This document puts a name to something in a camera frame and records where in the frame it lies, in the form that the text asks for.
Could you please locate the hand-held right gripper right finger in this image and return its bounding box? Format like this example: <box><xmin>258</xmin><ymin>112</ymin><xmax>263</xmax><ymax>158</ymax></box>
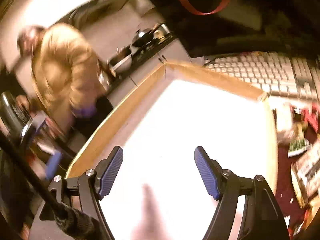
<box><xmin>194</xmin><ymin>146</ymin><xmax>290</xmax><ymax>240</ymax></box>

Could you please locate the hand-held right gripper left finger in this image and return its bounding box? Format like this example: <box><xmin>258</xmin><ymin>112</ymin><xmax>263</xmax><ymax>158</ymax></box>
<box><xmin>40</xmin><ymin>145</ymin><xmax>124</xmax><ymax>240</ymax></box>

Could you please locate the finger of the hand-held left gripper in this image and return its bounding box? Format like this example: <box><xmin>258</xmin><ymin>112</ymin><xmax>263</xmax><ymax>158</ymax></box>
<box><xmin>44</xmin><ymin>151</ymin><xmax>63</xmax><ymax>180</ymax></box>
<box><xmin>31</xmin><ymin>115</ymin><xmax>50</xmax><ymax>135</ymax></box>

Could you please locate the cardboard tray box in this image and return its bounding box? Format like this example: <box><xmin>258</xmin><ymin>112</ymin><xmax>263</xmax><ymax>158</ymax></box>
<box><xmin>65</xmin><ymin>60</ymin><xmax>279</xmax><ymax>240</ymax></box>

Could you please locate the dark round object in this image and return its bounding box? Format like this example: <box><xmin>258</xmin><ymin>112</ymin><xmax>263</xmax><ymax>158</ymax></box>
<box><xmin>0</xmin><ymin>91</ymin><xmax>28</xmax><ymax>138</ymax></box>

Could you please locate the dark red table cloth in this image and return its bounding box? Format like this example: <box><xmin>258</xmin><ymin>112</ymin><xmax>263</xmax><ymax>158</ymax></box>
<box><xmin>275</xmin><ymin>125</ymin><xmax>320</xmax><ymax>238</ymax></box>

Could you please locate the long cream snack packet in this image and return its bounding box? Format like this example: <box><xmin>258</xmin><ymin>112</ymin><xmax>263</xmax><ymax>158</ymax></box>
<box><xmin>275</xmin><ymin>102</ymin><xmax>300</xmax><ymax>144</ymax></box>

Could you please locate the yellow green pea packet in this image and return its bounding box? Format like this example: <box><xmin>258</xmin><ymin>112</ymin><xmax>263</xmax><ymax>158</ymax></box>
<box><xmin>287</xmin><ymin>137</ymin><xmax>313</xmax><ymax>158</ymax></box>

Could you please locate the pale basin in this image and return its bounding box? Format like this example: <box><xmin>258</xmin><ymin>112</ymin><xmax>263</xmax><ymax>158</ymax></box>
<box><xmin>107</xmin><ymin>54</ymin><xmax>133</xmax><ymax>73</ymax></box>

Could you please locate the dark pan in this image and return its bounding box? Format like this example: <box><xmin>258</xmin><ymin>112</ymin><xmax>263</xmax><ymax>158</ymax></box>
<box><xmin>116</xmin><ymin>46</ymin><xmax>132</xmax><ymax>57</ymax></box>

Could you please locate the white keyboard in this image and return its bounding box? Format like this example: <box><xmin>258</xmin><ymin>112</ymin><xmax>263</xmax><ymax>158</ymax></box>
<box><xmin>204</xmin><ymin>51</ymin><xmax>320</xmax><ymax>100</ymax></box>

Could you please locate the red black snack packet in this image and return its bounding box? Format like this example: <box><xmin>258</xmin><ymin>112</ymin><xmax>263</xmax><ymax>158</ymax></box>
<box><xmin>291</xmin><ymin>104</ymin><xmax>320</xmax><ymax>130</ymax></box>

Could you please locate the grey kitchen cabinet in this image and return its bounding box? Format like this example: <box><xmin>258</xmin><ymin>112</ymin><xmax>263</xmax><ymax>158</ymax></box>
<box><xmin>110</xmin><ymin>39</ymin><xmax>193</xmax><ymax>108</ymax></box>

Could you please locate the black wok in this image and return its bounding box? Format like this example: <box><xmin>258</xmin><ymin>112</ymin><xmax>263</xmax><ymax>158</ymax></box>
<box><xmin>131</xmin><ymin>27</ymin><xmax>157</xmax><ymax>48</ymax></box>

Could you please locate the yellow carton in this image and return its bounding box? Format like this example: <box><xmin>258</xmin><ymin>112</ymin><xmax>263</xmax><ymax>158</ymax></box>
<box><xmin>155</xmin><ymin>22</ymin><xmax>172</xmax><ymax>39</ymax></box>

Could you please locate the black cable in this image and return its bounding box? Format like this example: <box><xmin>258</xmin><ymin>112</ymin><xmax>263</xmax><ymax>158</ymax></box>
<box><xmin>0</xmin><ymin>130</ymin><xmax>108</xmax><ymax>240</ymax></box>

